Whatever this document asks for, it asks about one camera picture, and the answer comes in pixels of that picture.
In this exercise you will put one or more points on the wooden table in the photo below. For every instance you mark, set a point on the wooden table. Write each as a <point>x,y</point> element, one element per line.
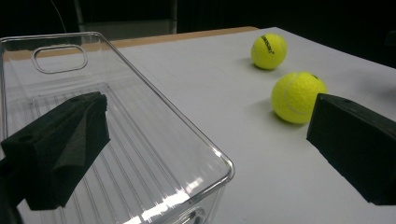
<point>174,38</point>

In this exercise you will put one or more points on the clear plastic bin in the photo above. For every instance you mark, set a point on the clear plastic bin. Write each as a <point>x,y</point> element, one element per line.
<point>162,137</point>

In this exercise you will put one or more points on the white board sheet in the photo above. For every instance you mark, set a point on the white board sheet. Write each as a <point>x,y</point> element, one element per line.
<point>258,161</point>

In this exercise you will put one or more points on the yellow tennis ball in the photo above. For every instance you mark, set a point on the yellow tennis ball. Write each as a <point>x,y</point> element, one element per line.
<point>291,96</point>
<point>268,51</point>

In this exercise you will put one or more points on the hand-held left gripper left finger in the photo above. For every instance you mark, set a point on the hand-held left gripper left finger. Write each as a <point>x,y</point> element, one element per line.
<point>62,140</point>

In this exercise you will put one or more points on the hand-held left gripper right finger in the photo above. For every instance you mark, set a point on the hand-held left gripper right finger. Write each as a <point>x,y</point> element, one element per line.
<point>358,146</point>

